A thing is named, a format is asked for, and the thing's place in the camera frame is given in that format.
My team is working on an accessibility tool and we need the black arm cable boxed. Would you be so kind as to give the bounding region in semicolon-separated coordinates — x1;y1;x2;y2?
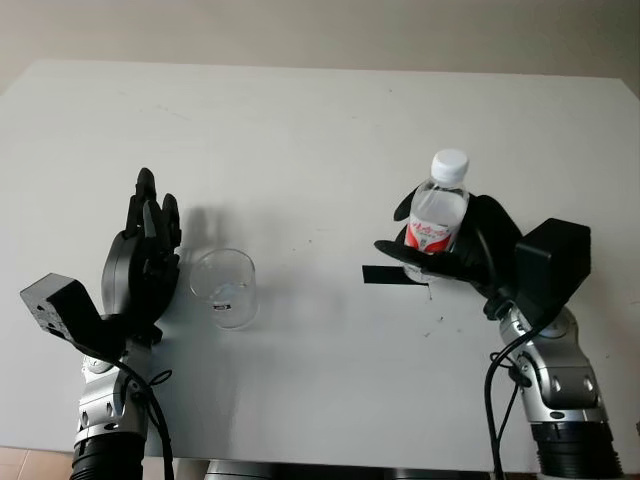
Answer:
471;224;562;480
112;357;176;480

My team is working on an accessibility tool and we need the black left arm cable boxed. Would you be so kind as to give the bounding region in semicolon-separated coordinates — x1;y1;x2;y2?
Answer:
112;357;176;480

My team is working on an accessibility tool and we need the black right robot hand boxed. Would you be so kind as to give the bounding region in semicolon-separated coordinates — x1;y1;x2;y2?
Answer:
373;193;525;302

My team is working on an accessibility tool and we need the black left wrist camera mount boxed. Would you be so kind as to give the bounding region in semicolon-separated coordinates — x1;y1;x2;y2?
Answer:
19;272;130;359

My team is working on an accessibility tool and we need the clear water bottle white cap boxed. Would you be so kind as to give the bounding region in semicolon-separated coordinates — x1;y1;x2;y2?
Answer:
402;148;472;282

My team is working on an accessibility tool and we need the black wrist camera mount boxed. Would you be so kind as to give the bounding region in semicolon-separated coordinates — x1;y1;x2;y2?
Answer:
499;217;593;327
19;272;130;359

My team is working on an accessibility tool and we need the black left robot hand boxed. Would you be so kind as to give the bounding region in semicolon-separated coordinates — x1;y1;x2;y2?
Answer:
101;167;183;347

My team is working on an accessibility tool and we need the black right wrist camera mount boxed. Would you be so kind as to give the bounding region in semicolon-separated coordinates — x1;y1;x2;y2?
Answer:
499;217;593;327

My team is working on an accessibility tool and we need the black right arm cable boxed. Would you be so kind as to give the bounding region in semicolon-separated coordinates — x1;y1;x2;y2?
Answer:
471;224;562;480

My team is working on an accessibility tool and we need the clear glass cup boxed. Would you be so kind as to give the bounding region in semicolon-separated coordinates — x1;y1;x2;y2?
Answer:
189;248;259;332

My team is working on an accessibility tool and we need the black tape strip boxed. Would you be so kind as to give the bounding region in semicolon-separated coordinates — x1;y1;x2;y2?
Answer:
361;265;432;288

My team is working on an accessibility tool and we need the dark robot torso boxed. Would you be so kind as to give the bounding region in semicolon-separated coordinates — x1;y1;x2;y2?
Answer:
202;459;501;480

